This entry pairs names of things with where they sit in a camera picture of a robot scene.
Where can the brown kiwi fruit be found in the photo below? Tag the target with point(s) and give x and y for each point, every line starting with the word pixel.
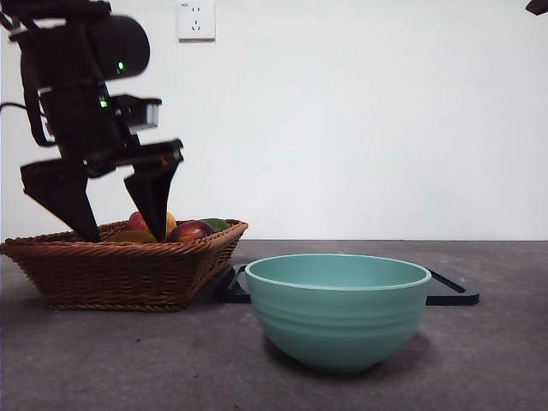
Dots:
pixel 130 236

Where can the teal ribbed bowl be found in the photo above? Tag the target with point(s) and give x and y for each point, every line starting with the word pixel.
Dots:
pixel 338 317

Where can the brown wicker basket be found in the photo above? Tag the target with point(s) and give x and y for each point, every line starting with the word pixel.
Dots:
pixel 115 274

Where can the red and yellow apple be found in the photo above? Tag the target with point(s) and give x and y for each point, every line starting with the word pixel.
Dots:
pixel 137 222

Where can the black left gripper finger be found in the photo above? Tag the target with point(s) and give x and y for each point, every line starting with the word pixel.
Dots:
pixel 152 201
pixel 64 192

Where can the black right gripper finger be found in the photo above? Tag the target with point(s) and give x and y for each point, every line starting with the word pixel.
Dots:
pixel 540 6

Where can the dark red apple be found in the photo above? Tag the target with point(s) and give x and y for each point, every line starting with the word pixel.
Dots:
pixel 190 232

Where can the green fruit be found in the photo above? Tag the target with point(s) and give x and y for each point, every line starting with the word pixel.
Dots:
pixel 218 224

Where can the dark teal rectangular tray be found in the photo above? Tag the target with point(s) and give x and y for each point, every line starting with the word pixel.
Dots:
pixel 445 291

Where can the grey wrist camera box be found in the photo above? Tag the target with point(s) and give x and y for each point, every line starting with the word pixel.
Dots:
pixel 143 113

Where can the white wall socket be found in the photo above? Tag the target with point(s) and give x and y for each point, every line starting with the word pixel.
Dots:
pixel 197 21

